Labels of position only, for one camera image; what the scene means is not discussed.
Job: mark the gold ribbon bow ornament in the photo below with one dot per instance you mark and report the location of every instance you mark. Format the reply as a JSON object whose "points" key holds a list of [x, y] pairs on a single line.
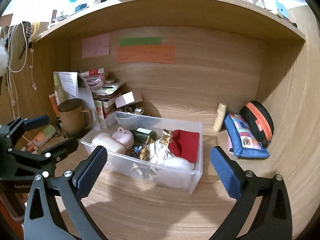
{"points": [[166, 137]]}

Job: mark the wooden overhead shelf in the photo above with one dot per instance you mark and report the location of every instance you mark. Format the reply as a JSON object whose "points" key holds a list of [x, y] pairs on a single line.
{"points": [[234, 16]]}

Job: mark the orange green glue tube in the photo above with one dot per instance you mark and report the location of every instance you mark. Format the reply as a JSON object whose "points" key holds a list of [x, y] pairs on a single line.
{"points": [[41, 138]]}

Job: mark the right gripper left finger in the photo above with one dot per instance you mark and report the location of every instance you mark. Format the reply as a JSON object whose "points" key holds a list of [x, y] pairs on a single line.
{"points": [[43, 218]]}

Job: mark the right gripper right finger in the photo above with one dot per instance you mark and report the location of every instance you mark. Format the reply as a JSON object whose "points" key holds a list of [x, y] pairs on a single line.
{"points": [[262, 209]]}

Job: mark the pink macaron shaped case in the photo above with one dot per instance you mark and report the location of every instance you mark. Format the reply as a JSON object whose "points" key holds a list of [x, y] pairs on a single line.
{"points": [[124, 137]]}

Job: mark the blue patterned pencil pouch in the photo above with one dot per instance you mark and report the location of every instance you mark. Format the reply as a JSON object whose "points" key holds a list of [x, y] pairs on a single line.
{"points": [[244, 144]]}

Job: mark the black orange round zip case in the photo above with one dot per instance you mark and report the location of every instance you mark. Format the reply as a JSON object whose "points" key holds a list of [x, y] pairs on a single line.
{"points": [[260, 122]]}

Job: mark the white paper documents stack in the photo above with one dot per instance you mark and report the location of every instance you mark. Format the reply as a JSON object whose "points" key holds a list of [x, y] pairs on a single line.
{"points": [[69, 85]]}

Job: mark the green sticky note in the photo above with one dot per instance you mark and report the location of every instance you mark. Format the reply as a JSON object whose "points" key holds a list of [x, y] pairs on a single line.
{"points": [[133, 41]]}

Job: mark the brown ceramic mug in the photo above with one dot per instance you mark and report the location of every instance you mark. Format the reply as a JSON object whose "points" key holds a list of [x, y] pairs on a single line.
{"points": [[75, 118]]}

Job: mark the clear glass bowl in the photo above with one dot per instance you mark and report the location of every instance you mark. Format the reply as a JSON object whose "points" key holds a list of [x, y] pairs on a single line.
{"points": [[126, 121]]}

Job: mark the fruit print carton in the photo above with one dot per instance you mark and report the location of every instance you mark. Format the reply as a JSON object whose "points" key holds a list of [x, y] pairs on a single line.
{"points": [[100, 113]]}

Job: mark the white round plastic ball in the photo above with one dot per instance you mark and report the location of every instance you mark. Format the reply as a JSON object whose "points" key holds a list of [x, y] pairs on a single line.
{"points": [[175, 173]]}

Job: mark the orange sticky note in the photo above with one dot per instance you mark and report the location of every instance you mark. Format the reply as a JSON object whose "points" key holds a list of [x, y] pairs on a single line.
{"points": [[165, 54]]}

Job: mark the clear plastic storage bin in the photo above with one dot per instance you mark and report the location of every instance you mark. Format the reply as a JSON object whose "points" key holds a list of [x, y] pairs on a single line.
{"points": [[135, 168]]}

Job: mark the white pink small carton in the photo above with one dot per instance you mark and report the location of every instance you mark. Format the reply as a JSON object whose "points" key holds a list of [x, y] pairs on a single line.
{"points": [[128, 99]]}

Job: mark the cream lotion tube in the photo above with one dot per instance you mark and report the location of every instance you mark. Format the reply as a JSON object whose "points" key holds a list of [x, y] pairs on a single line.
{"points": [[220, 115]]}

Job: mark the red cloth pouch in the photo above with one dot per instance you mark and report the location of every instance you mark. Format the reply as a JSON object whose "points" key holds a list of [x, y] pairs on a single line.
{"points": [[184, 144]]}

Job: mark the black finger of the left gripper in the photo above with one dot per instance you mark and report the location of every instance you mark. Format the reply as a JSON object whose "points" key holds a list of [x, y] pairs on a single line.
{"points": [[61, 150], [35, 123]]}

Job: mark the pink sticky note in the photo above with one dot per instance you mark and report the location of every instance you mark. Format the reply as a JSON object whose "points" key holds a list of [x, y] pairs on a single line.
{"points": [[96, 46]]}

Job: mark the orange booklet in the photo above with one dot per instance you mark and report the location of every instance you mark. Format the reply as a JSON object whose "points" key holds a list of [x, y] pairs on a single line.
{"points": [[53, 101]]}

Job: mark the person's left hand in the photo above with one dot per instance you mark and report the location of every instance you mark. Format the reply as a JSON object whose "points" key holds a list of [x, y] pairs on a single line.
{"points": [[24, 197]]}

